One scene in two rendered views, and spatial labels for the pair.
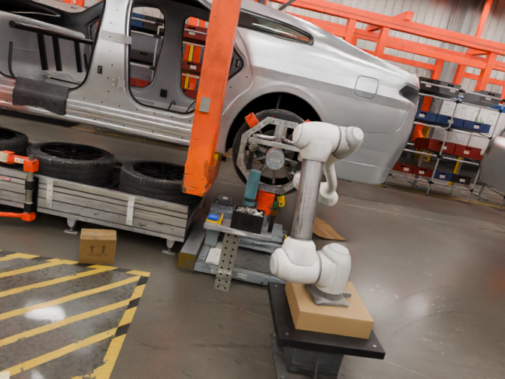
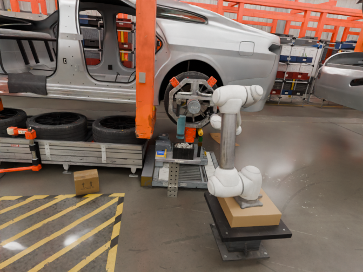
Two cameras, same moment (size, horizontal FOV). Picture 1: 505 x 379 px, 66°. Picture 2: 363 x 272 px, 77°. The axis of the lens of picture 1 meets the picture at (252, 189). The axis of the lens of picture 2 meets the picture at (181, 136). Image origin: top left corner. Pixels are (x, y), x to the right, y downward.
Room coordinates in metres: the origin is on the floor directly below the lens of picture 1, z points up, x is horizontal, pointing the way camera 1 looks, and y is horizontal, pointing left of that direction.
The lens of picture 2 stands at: (0.39, 0.14, 1.43)
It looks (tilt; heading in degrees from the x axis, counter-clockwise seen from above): 21 degrees down; 357
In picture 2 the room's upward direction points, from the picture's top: 5 degrees clockwise
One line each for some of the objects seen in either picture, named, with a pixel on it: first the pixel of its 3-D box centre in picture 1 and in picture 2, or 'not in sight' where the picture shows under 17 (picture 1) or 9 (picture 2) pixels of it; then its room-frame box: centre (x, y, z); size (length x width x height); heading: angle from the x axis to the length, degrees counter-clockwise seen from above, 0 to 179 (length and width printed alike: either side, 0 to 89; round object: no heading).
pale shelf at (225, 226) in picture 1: (238, 228); (177, 157); (2.35, 0.04, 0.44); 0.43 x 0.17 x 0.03; 90
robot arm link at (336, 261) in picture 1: (332, 266); (249, 181); (1.77, -0.46, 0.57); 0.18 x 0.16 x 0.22; 105
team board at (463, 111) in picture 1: (463, 144); (296, 71); (7.97, -3.93, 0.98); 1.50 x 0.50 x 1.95; 97
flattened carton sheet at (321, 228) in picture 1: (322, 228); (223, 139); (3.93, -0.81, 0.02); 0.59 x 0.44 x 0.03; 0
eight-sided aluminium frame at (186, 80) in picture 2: (275, 156); (193, 103); (2.87, -0.11, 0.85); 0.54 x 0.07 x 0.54; 90
